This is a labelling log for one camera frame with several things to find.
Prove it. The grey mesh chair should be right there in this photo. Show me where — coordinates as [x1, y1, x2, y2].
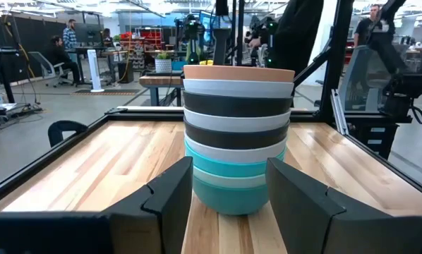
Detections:
[339, 44, 387, 119]

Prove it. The pink bowl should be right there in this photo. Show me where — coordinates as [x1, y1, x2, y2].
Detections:
[182, 64, 296, 84]

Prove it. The potted plant white pot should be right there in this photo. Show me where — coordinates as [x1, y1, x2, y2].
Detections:
[154, 51, 173, 74]

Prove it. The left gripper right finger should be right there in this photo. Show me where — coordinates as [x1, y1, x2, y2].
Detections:
[265, 157, 422, 254]

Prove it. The silver aluminium rail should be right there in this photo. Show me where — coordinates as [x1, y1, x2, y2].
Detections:
[330, 87, 349, 137]

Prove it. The red storage shelf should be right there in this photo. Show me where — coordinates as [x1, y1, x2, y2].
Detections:
[121, 27, 164, 70]

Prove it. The pale mint bowl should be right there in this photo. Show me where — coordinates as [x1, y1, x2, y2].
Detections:
[192, 165, 268, 190]

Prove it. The background robot green light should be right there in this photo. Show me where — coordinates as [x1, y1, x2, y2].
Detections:
[182, 13, 207, 65]

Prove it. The grey office chair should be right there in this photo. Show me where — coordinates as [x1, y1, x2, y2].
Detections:
[28, 51, 75, 88]

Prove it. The black trash bin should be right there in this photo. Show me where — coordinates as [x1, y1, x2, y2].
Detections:
[117, 60, 135, 85]

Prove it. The black bowl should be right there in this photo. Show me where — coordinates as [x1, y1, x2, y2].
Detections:
[183, 118, 291, 150]
[182, 90, 294, 119]

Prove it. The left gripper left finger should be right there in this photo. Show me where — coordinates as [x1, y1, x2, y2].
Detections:
[101, 156, 195, 254]

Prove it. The teal bowl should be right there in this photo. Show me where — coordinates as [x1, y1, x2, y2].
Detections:
[192, 175, 270, 217]
[184, 140, 288, 179]

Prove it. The wooden workbench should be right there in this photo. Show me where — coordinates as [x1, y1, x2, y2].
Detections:
[138, 72, 184, 107]

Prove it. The white tower fan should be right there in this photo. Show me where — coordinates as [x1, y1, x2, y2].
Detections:
[86, 49, 105, 94]

